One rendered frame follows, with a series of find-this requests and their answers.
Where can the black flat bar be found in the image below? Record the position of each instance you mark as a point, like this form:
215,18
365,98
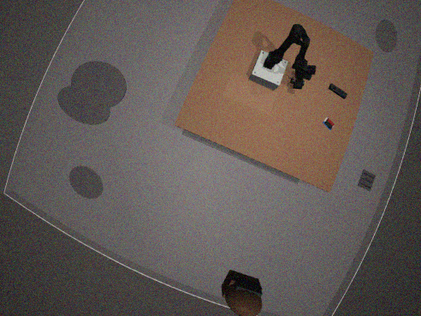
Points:
337,91

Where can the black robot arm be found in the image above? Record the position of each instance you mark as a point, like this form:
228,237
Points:
300,64

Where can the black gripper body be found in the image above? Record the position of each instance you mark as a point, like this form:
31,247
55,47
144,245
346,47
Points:
299,83

